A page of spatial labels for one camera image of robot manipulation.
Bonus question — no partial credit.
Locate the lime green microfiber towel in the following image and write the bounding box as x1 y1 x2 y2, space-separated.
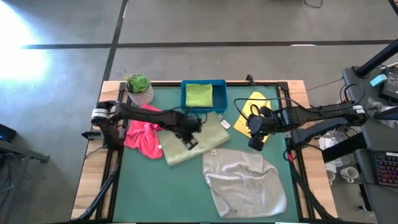
185 83 215 108

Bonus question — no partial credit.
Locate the yellow microfiber towel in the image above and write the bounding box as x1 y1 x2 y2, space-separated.
233 91 274 144

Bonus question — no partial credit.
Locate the light blue small box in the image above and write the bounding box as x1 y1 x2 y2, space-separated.
369 73 388 88

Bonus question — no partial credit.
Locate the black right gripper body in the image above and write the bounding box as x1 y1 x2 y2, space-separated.
246 105 284 138

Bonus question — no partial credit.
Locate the clear plastic bag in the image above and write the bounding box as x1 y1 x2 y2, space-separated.
317 129 351 167

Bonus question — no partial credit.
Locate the grey waffle microfiber towel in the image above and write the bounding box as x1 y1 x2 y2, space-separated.
201 147 288 220

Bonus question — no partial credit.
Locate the black table frame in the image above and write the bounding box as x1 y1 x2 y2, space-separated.
95 80 313 223

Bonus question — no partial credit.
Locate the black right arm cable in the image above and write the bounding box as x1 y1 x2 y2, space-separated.
233 96 308 125

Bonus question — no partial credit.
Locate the pink microfiber towel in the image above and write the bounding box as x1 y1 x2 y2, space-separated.
123 104 165 161

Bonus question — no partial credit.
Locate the succulent in triangle-patterned pot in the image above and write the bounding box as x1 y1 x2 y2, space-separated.
117 70 155 107

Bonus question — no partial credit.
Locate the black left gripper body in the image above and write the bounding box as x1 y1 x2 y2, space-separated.
174 115 203 141

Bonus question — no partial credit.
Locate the dark grey side desk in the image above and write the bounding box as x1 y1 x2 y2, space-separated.
341 65 398 224

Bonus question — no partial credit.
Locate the black floor cable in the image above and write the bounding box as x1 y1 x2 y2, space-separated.
303 0 324 9

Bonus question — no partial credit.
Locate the black pole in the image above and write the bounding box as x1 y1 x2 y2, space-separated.
354 39 398 79

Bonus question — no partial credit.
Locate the black chair armrest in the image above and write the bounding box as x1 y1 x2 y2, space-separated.
321 132 368 164

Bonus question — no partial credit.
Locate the backlit computer keyboard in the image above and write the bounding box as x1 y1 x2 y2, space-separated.
374 151 398 188

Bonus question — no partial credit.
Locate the sage green microfiber towel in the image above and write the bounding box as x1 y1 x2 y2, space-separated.
156 111 232 167

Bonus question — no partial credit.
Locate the black rig support strut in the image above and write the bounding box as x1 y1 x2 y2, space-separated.
287 149 336 222
74 160 121 222

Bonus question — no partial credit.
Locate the green table mat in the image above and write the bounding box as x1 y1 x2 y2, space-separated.
112 85 300 223

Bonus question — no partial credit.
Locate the black floor stand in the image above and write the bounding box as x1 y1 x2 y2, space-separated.
0 123 51 165

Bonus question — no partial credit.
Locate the black power adapter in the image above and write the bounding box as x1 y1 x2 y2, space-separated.
381 65 398 101

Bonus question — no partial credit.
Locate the blue plastic bin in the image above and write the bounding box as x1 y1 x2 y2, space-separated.
180 79 228 114

